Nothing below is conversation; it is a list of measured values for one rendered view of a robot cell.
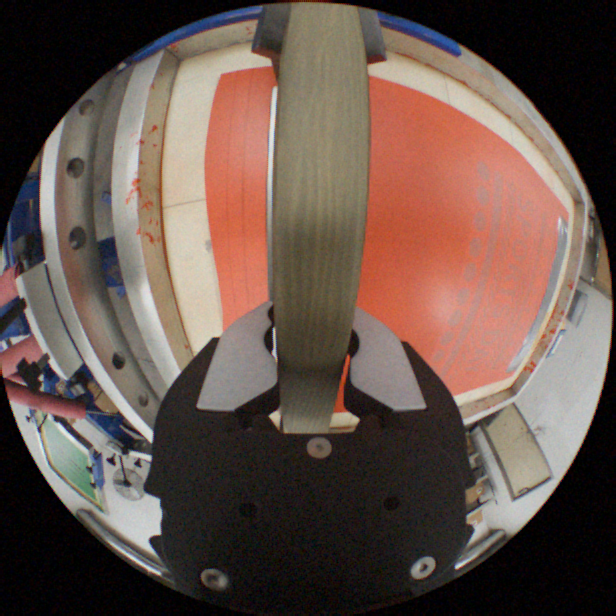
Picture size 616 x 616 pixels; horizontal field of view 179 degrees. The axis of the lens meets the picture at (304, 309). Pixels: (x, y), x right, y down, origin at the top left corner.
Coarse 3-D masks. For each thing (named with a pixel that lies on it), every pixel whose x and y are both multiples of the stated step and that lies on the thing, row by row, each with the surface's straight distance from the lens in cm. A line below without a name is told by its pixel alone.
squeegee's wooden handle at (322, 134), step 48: (288, 48) 9; (336, 48) 9; (288, 96) 7; (336, 96) 7; (288, 144) 6; (336, 144) 6; (288, 192) 6; (336, 192) 6; (288, 240) 6; (336, 240) 6; (288, 288) 6; (336, 288) 6; (288, 336) 7; (336, 336) 7; (288, 384) 9; (336, 384) 9; (288, 432) 13
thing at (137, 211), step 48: (192, 48) 27; (432, 48) 26; (144, 96) 23; (144, 144) 20; (144, 192) 19; (576, 192) 57; (144, 240) 19; (576, 240) 61; (144, 288) 20; (144, 336) 23; (336, 432) 35
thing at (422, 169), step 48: (240, 96) 21; (384, 96) 21; (240, 144) 18; (384, 144) 19; (432, 144) 21; (480, 144) 27; (240, 192) 17; (384, 192) 18; (432, 192) 20; (528, 192) 35; (240, 240) 17; (384, 240) 18; (432, 240) 20
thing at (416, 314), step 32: (224, 288) 19; (256, 288) 18; (384, 288) 19; (416, 288) 21; (448, 288) 23; (224, 320) 21; (384, 320) 21; (416, 320) 23; (448, 384) 37; (480, 384) 47
